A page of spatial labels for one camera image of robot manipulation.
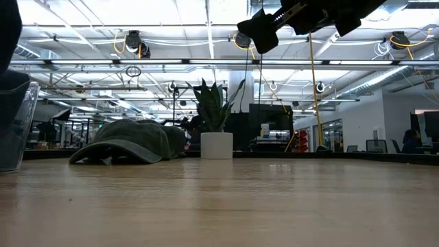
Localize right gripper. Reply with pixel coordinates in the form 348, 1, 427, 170
236, 0, 365, 55

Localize green washed cap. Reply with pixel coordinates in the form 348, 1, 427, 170
68, 118, 171, 165
137, 119, 188, 160

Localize black monitor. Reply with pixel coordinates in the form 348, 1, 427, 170
248, 103, 295, 152

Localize red storage bins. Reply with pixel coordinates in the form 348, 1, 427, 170
294, 129, 310, 153

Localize snake plant in white pot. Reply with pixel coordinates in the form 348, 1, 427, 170
186, 78, 246, 160

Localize clear plastic bin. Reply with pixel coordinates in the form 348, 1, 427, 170
0, 70, 41, 174

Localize silver ventilation duct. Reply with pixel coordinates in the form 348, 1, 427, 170
337, 64, 411, 100

